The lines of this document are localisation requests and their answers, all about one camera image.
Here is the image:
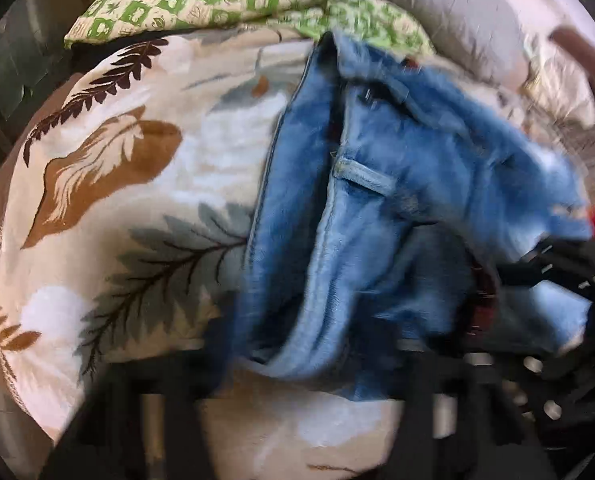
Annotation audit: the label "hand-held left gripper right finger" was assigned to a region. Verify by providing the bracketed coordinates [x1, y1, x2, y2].
[400, 345, 545, 480]

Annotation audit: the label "shiny beige pillow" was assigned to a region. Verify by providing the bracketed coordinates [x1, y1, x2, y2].
[520, 35, 595, 130]

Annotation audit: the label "grey striped cloth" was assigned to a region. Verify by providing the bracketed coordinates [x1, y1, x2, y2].
[525, 110, 595, 203]

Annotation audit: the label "dark red belt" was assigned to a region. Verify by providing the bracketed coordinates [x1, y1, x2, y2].
[465, 255, 505, 353]

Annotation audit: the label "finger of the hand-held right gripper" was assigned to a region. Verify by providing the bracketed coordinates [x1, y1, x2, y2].
[497, 237, 595, 291]

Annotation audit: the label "blue denim pants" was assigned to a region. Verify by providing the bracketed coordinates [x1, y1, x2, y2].
[228, 30, 595, 403]

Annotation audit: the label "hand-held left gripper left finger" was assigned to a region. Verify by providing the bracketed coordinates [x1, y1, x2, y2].
[40, 347, 241, 480]

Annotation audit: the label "grey pillow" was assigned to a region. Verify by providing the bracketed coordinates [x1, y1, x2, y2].
[342, 0, 534, 92]

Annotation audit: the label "leaf printed blanket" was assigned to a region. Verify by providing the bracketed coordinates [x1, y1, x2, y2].
[0, 27, 483, 480]

